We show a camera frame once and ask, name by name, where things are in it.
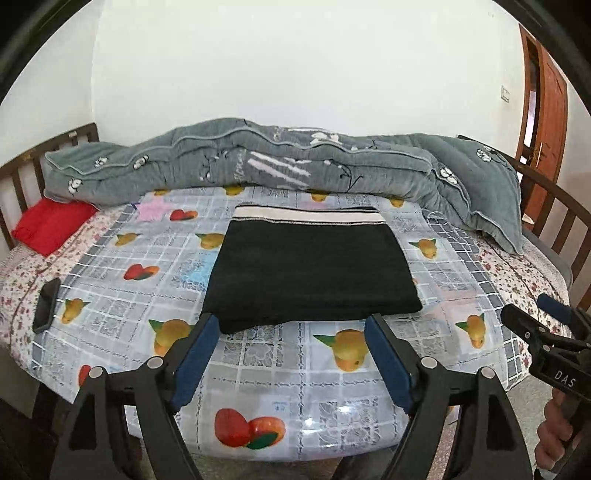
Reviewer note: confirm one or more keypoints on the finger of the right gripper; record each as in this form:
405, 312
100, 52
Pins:
534, 333
577, 320

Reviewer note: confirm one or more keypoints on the red pillow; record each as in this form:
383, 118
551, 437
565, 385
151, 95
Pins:
46, 226

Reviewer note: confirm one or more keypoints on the person right hand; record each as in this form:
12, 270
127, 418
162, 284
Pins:
554, 432

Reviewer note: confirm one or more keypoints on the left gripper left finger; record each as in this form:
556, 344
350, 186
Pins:
96, 443

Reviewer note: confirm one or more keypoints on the black striped pants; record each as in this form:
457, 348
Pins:
279, 264

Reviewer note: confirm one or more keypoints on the black smartphone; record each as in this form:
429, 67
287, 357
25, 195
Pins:
45, 308

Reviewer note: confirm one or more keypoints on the grey floral quilt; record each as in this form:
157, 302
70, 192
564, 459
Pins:
471, 185

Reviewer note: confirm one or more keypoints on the dark wooden bed frame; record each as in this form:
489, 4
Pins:
532, 180

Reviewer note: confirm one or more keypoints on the white wall switch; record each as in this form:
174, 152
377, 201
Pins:
505, 94

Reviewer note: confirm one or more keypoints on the brown wooden door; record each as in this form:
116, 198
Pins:
545, 112

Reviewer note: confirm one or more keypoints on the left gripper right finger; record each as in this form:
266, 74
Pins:
488, 442

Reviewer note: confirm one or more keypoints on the fruit print plastic cover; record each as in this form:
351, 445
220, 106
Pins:
300, 390

